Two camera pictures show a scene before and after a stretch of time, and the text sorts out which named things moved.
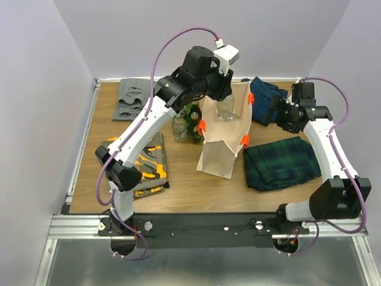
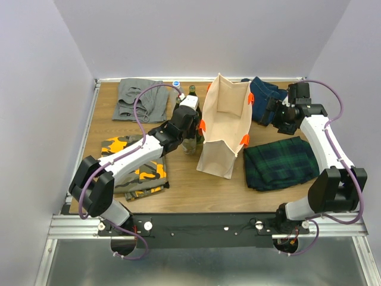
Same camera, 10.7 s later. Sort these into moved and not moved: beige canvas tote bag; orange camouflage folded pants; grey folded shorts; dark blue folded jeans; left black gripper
Moved: left black gripper
Not moved: grey folded shorts; beige canvas tote bag; dark blue folded jeans; orange camouflage folded pants
